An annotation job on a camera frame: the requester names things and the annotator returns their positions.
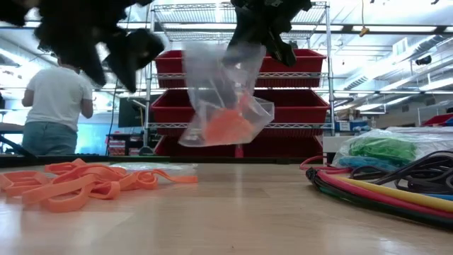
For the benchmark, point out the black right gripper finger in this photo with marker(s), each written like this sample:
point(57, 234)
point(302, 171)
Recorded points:
point(247, 39)
point(283, 46)

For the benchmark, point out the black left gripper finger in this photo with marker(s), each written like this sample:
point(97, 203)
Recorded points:
point(131, 53)
point(88, 63)

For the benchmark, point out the clear zip bag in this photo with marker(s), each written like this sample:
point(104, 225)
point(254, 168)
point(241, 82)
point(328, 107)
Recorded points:
point(341, 163)
point(198, 71)
point(431, 141)

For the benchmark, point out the orange rubber bands pile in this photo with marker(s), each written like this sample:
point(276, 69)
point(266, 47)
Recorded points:
point(70, 184)

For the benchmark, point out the green rubber bands pile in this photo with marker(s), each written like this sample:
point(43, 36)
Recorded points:
point(382, 148)

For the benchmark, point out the blue rubber bands pile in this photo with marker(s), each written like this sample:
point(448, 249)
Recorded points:
point(368, 163)

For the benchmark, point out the dark purple rubber bands pile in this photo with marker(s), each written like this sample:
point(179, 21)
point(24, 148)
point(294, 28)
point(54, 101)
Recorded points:
point(424, 173)

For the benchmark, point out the person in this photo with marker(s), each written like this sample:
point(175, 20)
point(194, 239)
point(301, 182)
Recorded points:
point(56, 95)

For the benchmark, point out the black computer monitor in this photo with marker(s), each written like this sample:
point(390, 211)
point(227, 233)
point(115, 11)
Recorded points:
point(132, 113)

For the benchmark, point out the yellow hanging tag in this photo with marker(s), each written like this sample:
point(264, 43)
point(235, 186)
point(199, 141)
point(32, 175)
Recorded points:
point(364, 32)

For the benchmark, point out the black background table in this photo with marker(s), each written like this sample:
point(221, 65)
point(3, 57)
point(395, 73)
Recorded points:
point(10, 127)

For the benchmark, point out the white cardboard box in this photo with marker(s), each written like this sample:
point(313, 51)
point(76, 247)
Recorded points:
point(336, 145)

